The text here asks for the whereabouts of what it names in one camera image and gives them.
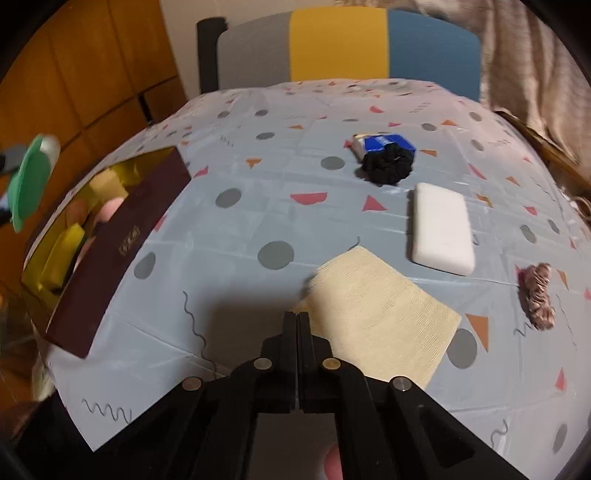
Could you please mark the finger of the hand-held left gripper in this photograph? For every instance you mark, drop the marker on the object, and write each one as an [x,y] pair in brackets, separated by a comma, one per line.
[3,207]
[13,157]

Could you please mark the grey yellow blue chair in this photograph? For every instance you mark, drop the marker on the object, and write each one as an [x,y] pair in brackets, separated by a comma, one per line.
[337,46]

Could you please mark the person's right hand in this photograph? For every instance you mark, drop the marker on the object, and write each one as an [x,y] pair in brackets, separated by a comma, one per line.
[332,464]

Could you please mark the white sponge block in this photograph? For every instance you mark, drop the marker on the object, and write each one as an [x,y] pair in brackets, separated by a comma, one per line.
[441,230]

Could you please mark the black scrunchie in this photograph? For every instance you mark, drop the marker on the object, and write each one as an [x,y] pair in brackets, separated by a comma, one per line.
[385,168]

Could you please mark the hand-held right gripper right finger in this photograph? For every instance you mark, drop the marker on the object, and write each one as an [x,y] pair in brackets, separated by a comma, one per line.
[304,341]

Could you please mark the cream cloth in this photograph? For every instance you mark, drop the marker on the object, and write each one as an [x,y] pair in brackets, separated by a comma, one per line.
[378,309]

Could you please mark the beige patterned curtain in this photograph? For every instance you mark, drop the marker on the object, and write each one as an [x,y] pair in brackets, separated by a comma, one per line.
[531,69]

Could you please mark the wooden cabinet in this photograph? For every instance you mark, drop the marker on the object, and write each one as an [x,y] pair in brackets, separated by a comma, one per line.
[92,69]

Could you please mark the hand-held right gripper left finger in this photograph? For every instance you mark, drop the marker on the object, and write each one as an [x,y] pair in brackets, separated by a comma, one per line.
[290,341]

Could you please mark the brown egg-shaped sponge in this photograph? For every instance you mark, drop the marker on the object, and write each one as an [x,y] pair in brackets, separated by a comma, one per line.
[76,214]

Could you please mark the pink satin scrunchie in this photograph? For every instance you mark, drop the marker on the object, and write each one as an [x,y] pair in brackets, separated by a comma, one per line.
[538,295]

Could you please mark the maroon tin box gold interior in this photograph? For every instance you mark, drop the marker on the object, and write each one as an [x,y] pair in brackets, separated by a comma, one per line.
[115,240]

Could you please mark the dark wooden side table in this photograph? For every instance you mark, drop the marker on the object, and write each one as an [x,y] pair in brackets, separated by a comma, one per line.
[549,143]

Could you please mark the blue tissue pack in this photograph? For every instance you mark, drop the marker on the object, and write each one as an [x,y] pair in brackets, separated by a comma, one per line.
[376,143]

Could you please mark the yellow sponge with green side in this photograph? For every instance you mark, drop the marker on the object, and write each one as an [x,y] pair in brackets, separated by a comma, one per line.
[62,254]

